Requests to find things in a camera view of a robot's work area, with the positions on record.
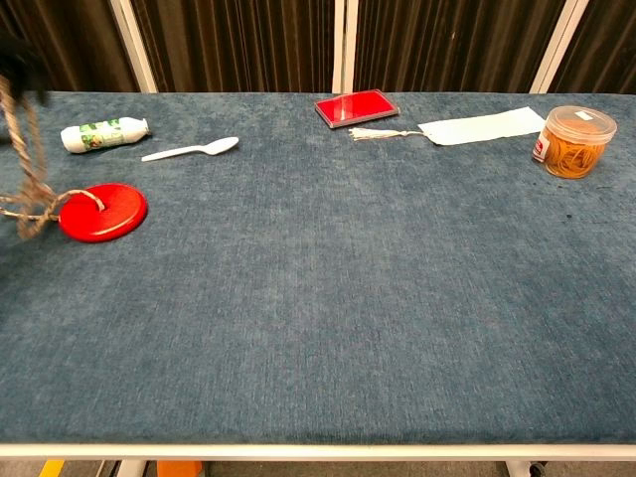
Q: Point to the dark pleated curtain panel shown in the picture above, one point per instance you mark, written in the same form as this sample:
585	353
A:
238	45
447	45
69	45
601	45

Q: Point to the red disc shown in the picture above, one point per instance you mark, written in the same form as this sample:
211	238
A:
119	213

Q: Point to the pale bookmark with tassel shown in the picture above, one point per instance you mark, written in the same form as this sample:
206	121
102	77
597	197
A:
487	126

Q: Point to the yellow floor tape strip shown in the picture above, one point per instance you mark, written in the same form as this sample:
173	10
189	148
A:
52	468

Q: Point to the blue table cloth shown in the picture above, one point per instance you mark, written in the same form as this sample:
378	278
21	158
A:
318	298

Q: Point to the clear jar of rubber bands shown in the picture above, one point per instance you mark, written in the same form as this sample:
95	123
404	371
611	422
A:
574	144

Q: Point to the red ink pad case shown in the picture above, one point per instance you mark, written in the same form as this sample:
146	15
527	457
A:
355	107

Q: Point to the white partition frame post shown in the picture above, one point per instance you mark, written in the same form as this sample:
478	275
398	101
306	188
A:
134	45
559	45
345	45

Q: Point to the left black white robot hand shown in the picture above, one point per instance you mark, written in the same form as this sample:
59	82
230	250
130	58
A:
22	64

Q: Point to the white bottle green label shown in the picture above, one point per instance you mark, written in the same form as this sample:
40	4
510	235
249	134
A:
99	134

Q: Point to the white plastic spoon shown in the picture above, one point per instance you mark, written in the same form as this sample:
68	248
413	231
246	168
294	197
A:
199	149

